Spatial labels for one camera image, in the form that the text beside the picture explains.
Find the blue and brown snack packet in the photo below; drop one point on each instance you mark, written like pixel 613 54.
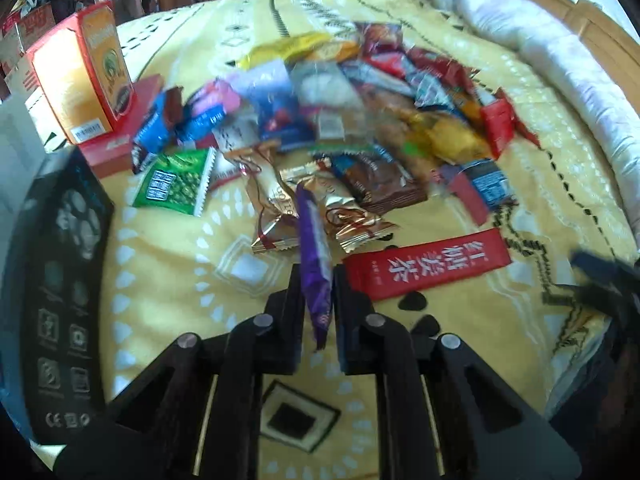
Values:
pixel 152 130

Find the wooden headboard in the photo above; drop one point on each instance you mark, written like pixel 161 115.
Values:
pixel 592 15

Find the white quilt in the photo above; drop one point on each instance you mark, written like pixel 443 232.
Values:
pixel 550 60

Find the orange cardboard box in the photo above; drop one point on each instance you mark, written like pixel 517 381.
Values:
pixel 75 75

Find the flat red box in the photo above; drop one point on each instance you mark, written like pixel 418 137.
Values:
pixel 106 157

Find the green pea snack packet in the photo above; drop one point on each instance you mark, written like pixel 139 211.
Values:
pixel 175 185

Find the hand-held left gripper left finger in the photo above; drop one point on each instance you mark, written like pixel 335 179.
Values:
pixel 286 322

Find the pile of mixed snack packets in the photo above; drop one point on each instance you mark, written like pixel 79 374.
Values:
pixel 380 95

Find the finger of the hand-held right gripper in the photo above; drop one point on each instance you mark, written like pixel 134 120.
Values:
pixel 597 266
pixel 587 296

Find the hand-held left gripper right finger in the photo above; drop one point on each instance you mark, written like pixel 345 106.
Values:
pixel 351 322

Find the blue and red snack packet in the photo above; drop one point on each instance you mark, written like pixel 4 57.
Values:
pixel 487 182

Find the long red tea packet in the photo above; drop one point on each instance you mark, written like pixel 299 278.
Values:
pixel 430 262

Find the black printed box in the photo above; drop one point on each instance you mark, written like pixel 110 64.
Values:
pixel 65 285

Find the purple snack packet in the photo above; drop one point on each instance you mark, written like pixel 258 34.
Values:
pixel 312 260

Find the brown cardboard carton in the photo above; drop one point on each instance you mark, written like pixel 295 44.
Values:
pixel 30 30

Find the blue and pink snack packet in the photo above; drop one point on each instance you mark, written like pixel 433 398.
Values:
pixel 205 112

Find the gold snack packet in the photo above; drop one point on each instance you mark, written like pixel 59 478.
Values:
pixel 352 225
pixel 272 200

